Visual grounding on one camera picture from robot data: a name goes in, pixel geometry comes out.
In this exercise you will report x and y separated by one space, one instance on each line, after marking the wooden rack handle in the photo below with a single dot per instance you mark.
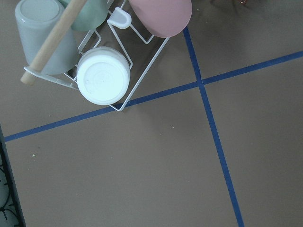
53 40

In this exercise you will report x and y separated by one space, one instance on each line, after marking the pink cup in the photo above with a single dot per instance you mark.
163 18

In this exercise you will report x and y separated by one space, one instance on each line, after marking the white cup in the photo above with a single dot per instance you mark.
103 75

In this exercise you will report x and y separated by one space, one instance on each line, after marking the grey cup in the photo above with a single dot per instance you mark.
35 20

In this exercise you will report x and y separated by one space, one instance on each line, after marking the green cup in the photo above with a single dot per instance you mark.
82 15

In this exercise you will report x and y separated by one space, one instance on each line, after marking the white wire cup rack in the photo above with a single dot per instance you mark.
121 19

